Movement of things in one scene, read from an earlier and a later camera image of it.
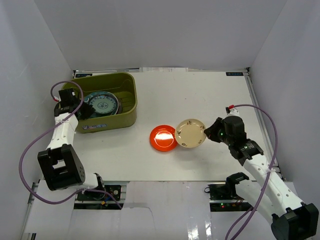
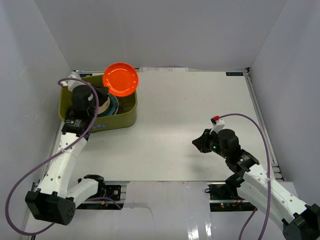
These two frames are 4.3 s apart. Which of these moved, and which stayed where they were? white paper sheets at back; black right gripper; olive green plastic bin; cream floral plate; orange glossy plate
Moved: black right gripper; orange glossy plate; cream floral plate
Stayed: white paper sheets at back; olive green plastic bin
